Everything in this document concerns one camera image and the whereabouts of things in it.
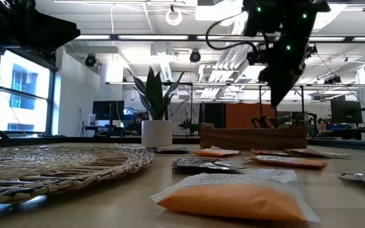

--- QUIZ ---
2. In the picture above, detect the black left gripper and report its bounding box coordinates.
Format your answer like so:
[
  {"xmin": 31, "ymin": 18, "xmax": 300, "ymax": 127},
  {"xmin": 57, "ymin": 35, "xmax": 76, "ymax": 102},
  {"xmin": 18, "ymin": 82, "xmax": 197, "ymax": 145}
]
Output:
[{"xmin": 0, "ymin": 0, "xmax": 81, "ymax": 56}]

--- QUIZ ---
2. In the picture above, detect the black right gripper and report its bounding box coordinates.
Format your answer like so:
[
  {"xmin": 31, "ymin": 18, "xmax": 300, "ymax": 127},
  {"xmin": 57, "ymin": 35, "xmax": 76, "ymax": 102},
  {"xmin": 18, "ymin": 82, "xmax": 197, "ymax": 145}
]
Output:
[{"xmin": 258, "ymin": 41, "xmax": 307, "ymax": 107}]

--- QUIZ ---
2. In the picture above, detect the wooden tea organizer box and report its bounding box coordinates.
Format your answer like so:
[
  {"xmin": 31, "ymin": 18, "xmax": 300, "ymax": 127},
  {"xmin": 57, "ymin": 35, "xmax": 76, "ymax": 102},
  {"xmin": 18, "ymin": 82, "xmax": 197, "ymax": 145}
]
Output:
[{"xmin": 199, "ymin": 122, "xmax": 308, "ymax": 151}]

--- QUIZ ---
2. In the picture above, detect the black round ceiling speaker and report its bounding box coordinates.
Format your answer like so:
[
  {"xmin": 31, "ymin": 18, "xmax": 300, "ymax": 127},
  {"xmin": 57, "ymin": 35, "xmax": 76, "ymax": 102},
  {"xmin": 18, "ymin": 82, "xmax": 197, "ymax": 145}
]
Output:
[
  {"xmin": 84, "ymin": 53, "xmax": 98, "ymax": 68},
  {"xmin": 189, "ymin": 49, "xmax": 202, "ymax": 64}
]

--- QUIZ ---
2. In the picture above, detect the orange partition panel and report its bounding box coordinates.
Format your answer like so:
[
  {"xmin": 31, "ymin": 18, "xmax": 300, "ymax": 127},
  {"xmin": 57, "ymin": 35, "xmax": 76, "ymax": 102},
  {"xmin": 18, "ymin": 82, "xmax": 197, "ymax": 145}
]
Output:
[{"xmin": 226, "ymin": 102, "xmax": 277, "ymax": 129}]

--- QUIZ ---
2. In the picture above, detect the black partition panel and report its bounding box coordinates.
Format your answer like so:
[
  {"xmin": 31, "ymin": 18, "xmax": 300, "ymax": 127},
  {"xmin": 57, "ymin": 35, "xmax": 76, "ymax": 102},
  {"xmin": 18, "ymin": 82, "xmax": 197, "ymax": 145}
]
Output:
[{"xmin": 202, "ymin": 103, "xmax": 227, "ymax": 129}]

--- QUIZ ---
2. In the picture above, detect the black computer monitor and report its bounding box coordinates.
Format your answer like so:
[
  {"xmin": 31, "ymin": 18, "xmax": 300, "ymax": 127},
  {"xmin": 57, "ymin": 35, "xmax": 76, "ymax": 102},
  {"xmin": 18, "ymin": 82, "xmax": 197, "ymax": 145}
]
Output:
[
  {"xmin": 92, "ymin": 100, "xmax": 125, "ymax": 122},
  {"xmin": 330, "ymin": 99, "xmax": 364, "ymax": 125}
]

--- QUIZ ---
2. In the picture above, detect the background office desk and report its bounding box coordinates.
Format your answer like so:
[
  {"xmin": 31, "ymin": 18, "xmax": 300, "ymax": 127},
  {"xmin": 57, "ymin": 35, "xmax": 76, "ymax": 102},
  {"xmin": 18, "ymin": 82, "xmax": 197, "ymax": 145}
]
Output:
[
  {"xmin": 80, "ymin": 125, "xmax": 143, "ymax": 138},
  {"xmin": 324, "ymin": 127, "xmax": 365, "ymax": 141}
]

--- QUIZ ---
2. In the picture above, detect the long ceiling light bar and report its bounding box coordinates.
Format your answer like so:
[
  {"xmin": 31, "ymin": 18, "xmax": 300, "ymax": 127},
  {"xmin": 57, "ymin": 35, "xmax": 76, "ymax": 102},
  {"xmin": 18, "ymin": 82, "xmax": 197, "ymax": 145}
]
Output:
[{"xmin": 73, "ymin": 33, "xmax": 365, "ymax": 44}]

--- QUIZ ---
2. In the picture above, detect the green snake plant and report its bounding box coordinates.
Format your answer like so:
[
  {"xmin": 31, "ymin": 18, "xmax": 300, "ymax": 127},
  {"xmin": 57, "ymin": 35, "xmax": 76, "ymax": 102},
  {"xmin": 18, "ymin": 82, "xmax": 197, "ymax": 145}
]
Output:
[{"xmin": 125, "ymin": 65, "xmax": 185, "ymax": 122}]

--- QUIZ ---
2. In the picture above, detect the white cylindrical plant pot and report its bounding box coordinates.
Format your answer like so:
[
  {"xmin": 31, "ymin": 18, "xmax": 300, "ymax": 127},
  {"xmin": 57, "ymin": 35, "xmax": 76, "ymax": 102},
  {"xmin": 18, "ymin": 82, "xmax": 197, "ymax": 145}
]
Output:
[{"xmin": 141, "ymin": 120, "xmax": 174, "ymax": 147}]

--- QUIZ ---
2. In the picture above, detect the round woven straw placemat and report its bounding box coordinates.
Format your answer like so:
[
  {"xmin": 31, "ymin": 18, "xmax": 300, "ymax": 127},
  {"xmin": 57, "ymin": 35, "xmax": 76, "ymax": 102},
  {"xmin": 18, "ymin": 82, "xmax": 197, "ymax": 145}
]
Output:
[{"xmin": 0, "ymin": 144, "xmax": 155, "ymax": 210}]

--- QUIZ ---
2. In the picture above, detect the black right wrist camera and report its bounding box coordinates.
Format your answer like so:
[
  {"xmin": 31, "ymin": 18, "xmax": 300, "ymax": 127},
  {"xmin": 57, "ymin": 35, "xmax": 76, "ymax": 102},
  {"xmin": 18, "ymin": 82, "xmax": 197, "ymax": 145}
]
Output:
[{"xmin": 247, "ymin": 43, "xmax": 267, "ymax": 67}]

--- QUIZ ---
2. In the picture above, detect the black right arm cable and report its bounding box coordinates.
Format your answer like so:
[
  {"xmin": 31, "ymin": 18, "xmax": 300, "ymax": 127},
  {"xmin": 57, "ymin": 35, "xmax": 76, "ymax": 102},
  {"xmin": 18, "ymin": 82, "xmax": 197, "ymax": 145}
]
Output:
[{"xmin": 205, "ymin": 12, "xmax": 259, "ymax": 51}]

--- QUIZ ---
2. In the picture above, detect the white hanging ring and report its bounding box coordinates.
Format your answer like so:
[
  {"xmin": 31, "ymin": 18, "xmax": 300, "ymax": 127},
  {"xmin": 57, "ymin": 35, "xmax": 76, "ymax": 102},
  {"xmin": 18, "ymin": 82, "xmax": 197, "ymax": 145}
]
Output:
[{"xmin": 165, "ymin": 8, "xmax": 184, "ymax": 27}]

